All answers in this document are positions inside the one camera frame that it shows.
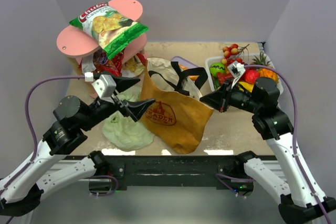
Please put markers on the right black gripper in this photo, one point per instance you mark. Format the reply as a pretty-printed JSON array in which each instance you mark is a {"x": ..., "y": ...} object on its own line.
[{"x": 224, "y": 98}]

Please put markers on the white plastic basket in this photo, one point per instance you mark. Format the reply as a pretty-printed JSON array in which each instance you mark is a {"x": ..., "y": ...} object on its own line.
[{"x": 247, "y": 59}]

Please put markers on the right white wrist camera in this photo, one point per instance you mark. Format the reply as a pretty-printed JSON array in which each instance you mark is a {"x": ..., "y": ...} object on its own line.
[{"x": 237, "y": 70}]

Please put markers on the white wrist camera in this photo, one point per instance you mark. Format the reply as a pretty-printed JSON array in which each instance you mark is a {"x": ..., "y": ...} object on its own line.
[
  {"x": 104, "y": 85},
  {"x": 237, "y": 70}
]

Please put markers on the green toy watermelon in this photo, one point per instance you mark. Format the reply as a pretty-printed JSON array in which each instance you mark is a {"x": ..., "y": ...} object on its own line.
[{"x": 216, "y": 68}]

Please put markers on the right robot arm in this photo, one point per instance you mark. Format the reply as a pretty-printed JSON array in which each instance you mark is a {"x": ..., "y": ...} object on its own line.
[{"x": 299, "y": 197}]

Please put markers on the brown Trader Joe's bag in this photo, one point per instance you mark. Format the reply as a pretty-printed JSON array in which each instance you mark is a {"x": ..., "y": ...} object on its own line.
[{"x": 177, "y": 116}]

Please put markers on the lavender tray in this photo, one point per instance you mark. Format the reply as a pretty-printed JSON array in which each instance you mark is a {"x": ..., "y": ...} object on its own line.
[{"x": 184, "y": 62}]

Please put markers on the light green plastic bag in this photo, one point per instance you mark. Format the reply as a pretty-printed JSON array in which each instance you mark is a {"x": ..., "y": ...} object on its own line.
[{"x": 125, "y": 133}]

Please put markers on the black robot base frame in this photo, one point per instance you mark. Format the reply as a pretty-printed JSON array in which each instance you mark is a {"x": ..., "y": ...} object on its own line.
[{"x": 122, "y": 172}]

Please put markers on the red toy lobster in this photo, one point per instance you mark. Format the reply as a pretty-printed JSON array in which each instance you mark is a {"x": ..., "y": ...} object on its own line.
[{"x": 222, "y": 77}]

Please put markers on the toy pineapple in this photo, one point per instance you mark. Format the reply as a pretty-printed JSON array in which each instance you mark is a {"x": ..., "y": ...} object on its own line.
[{"x": 265, "y": 72}]

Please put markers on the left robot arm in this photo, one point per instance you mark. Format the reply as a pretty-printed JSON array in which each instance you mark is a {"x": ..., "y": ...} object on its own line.
[{"x": 31, "y": 182}]

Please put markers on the upper yellow toy banana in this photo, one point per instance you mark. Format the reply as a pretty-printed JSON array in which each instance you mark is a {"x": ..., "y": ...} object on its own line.
[{"x": 244, "y": 86}]

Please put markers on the toy baguette bread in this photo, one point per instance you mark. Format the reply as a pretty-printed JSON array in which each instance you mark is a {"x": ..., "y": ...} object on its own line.
[{"x": 189, "y": 72}]

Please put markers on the pink two-tier shelf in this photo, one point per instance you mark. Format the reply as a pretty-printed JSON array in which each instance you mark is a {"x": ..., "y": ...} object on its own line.
[{"x": 75, "y": 44}]

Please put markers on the red Chuba chips bag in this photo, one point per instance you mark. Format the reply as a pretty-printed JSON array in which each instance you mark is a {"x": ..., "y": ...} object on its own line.
[{"x": 134, "y": 66}]

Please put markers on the green Chuba cassava chips bag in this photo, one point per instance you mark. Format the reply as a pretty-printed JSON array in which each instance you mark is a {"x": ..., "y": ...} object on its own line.
[{"x": 112, "y": 30}]

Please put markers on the red yellow berry sprig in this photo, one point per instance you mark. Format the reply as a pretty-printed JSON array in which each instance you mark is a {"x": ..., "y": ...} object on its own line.
[{"x": 233, "y": 53}]

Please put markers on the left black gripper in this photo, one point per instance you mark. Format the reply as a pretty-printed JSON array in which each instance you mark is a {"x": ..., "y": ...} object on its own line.
[{"x": 119, "y": 102}]

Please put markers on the red toy pomegranate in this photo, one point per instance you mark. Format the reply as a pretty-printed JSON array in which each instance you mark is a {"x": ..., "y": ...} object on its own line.
[{"x": 251, "y": 76}]

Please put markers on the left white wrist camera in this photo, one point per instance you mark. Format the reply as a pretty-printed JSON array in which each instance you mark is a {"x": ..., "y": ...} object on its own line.
[{"x": 104, "y": 85}]

